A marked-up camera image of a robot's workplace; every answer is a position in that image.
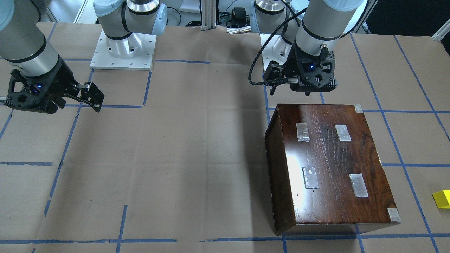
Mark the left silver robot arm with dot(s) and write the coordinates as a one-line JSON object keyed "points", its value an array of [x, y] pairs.
{"points": [[320, 22]]}

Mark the yellow block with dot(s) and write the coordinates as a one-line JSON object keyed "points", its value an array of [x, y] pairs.
{"points": [[442, 198]]}

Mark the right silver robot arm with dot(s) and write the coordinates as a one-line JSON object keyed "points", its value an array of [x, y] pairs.
{"points": [[25, 46]]}

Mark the dark wooden drawer cabinet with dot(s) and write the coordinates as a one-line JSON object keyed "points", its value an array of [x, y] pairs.
{"points": [[325, 173]]}

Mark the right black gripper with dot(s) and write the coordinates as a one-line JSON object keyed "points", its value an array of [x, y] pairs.
{"points": [[60, 80]]}

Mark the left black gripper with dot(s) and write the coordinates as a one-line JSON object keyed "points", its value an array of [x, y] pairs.
{"points": [[290, 69]]}

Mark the black power adapter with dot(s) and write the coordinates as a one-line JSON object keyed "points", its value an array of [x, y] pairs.
{"points": [[239, 15]]}

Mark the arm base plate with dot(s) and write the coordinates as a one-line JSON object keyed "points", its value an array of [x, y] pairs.
{"points": [[132, 53]]}

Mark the aluminium frame post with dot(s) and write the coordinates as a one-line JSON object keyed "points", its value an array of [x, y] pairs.
{"points": [[209, 14]]}

